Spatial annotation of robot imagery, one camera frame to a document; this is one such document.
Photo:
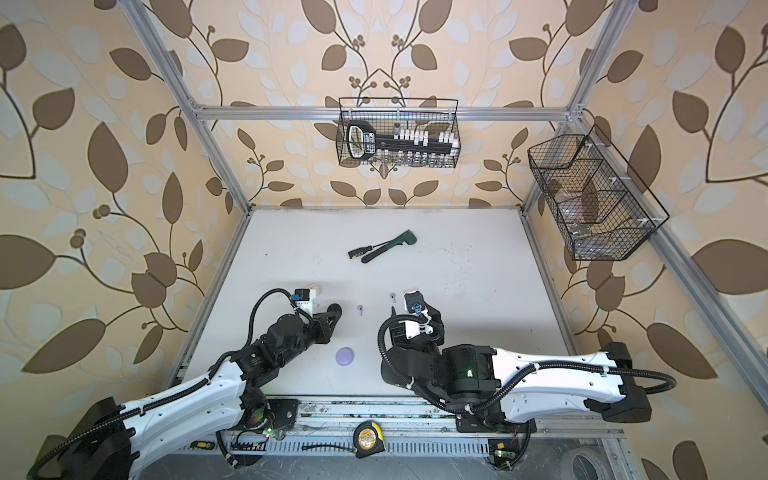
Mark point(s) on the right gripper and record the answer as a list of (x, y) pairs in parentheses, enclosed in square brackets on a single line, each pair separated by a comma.
[(440, 330)]

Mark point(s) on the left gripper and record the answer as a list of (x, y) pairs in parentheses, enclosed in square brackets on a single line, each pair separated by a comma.
[(321, 324)]

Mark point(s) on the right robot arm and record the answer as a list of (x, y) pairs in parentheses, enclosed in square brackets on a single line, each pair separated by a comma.
[(499, 388)]

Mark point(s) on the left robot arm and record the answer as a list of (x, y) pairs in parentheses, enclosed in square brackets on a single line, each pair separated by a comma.
[(117, 441)]

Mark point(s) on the purple round charging case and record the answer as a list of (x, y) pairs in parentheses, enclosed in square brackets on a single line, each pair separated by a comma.
[(344, 356)]

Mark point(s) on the black yellow screwdriver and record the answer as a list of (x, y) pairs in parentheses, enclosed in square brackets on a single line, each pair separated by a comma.
[(362, 251)]

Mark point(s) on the green pipe wrench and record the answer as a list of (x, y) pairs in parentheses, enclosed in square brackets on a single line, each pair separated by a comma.
[(406, 238)]

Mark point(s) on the yellow black tape measure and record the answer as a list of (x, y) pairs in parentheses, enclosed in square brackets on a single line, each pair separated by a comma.
[(368, 440)]

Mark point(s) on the grey tape roll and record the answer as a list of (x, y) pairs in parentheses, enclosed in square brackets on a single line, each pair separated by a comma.
[(584, 464)]

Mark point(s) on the black socket tool set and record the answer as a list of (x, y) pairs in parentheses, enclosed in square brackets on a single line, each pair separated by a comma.
[(363, 141)]

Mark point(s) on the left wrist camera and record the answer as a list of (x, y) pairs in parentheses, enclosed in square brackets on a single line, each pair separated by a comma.
[(303, 299)]

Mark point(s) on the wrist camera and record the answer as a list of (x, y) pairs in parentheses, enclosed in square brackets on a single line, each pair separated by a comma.
[(303, 299), (411, 299)]

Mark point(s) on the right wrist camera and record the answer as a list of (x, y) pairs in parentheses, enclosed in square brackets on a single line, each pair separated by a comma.
[(411, 299)]

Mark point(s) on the small yellow-handled screwdriver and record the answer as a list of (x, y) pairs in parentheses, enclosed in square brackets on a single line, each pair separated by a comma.
[(203, 445)]

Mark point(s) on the back wire basket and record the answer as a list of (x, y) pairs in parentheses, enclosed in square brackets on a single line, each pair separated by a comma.
[(432, 113)]

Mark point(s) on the wire basket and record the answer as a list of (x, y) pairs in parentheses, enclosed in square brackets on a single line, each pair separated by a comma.
[(602, 207), (432, 113)]

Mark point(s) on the right wire basket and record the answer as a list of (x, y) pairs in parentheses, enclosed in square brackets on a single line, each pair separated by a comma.
[(602, 207)]

